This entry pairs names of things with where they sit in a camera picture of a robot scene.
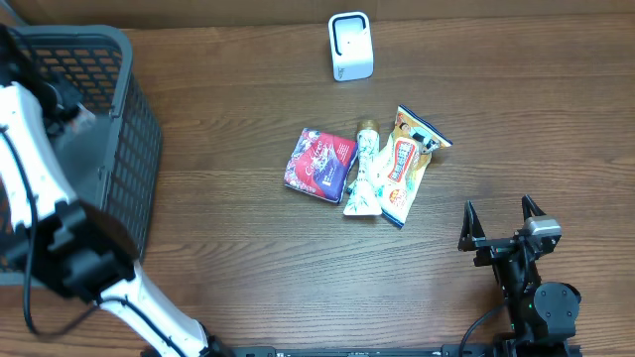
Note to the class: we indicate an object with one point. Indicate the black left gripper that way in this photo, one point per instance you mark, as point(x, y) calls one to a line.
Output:
point(69, 112)

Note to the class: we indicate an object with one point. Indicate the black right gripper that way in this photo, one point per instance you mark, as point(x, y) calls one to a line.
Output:
point(470, 237)

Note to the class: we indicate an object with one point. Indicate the yellow snack bag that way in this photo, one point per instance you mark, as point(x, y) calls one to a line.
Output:
point(399, 168)

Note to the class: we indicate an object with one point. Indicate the white green tube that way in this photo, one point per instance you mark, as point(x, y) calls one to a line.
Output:
point(362, 200)

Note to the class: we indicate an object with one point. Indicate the purple red tissue pack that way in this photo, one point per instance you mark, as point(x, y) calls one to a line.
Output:
point(319, 164)

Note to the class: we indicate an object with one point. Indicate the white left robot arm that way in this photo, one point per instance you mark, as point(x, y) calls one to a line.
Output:
point(74, 248)

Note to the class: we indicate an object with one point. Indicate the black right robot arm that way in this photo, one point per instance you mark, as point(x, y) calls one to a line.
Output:
point(542, 315)

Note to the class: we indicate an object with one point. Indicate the white barcode scanner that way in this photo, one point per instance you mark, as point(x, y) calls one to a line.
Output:
point(351, 46)

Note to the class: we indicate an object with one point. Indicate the dark grey plastic basket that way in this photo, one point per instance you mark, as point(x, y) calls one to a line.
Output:
point(112, 163)

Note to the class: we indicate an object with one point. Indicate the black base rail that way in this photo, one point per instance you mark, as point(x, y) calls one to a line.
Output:
point(447, 350)

